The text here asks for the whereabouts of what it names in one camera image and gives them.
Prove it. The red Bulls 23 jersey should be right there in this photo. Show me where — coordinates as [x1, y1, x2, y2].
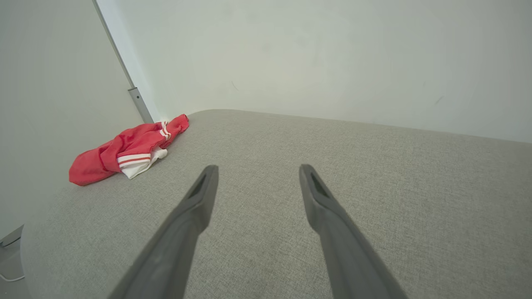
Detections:
[69, 114, 190, 186]

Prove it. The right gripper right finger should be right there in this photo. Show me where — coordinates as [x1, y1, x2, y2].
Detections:
[298, 164, 409, 299]

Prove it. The grey metal wall post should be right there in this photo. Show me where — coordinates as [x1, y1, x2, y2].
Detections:
[92, 0, 155, 124]

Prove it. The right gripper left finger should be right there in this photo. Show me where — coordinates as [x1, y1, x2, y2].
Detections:
[107, 164, 220, 299]

